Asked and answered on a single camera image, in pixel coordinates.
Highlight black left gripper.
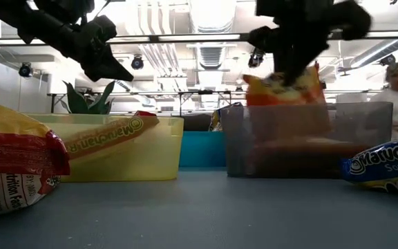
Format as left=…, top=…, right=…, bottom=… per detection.
left=56, top=15, right=135, bottom=83

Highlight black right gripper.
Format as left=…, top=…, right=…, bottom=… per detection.
left=247, top=13, right=334, bottom=86

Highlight orange chicken ramen pack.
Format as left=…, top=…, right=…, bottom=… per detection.
left=249, top=136, right=371, bottom=178
left=243, top=62, right=332, bottom=141

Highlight red beef ramen pack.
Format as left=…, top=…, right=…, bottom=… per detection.
left=0, top=101, right=71, bottom=218
left=63, top=110, right=161, bottom=162

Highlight black spotlight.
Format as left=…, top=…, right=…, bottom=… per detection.
left=131, top=55, right=145, bottom=71
left=247, top=50, right=266, bottom=69
left=18, top=62, right=34, bottom=79
left=379, top=54, right=397, bottom=67

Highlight green plant in white pot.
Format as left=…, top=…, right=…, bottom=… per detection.
left=61, top=80, right=116, bottom=115

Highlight black-framed light bar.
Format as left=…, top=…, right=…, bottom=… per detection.
left=0, top=30, right=398, bottom=48

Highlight translucent yellow plastic bin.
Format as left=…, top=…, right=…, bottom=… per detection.
left=24, top=113, right=185, bottom=183

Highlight dark grey rounded block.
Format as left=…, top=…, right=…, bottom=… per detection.
left=183, top=113, right=213, bottom=132

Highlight translucent grey plastic bin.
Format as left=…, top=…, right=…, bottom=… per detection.
left=220, top=101, right=394, bottom=179

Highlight person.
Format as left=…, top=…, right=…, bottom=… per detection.
left=370, top=62, right=398, bottom=141

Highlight teal plastic bin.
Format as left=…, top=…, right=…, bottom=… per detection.
left=179, top=130, right=227, bottom=169

